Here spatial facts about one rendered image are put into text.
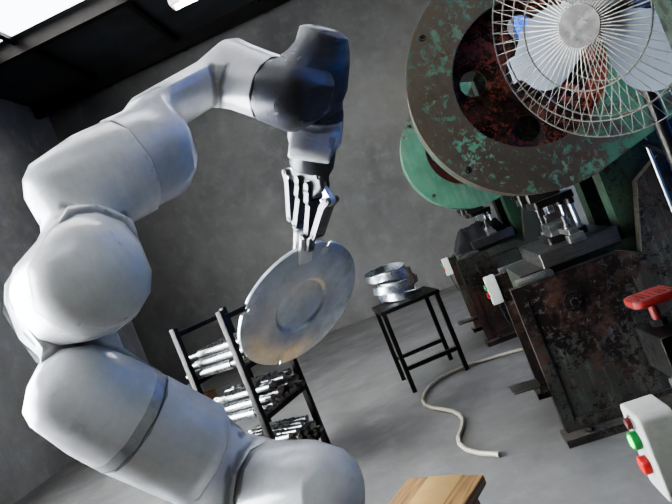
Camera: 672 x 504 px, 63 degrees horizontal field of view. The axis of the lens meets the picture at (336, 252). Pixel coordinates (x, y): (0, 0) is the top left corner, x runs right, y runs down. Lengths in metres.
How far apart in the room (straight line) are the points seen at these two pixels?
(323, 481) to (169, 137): 0.40
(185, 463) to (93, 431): 0.09
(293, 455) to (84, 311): 0.27
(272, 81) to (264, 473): 0.48
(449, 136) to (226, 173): 5.87
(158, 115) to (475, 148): 1.46
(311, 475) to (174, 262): 7.36
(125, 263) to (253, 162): 7.05
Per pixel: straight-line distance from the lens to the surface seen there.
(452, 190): 3.69
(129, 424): 0.57
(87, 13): 6.63
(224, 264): 7.65
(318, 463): 0.61
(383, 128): 7.33
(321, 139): 0.84
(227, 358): 2.78
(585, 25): 1.50
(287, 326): 1.12
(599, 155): 2.05
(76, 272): 0.50
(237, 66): 0.81
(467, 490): 1.54
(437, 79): 2.01
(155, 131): 0.63
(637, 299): 1.02
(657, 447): 0.96
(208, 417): 0.61
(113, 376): 0.57
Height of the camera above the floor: 1.02
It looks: level
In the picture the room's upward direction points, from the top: 22 degrees counter-clockwise
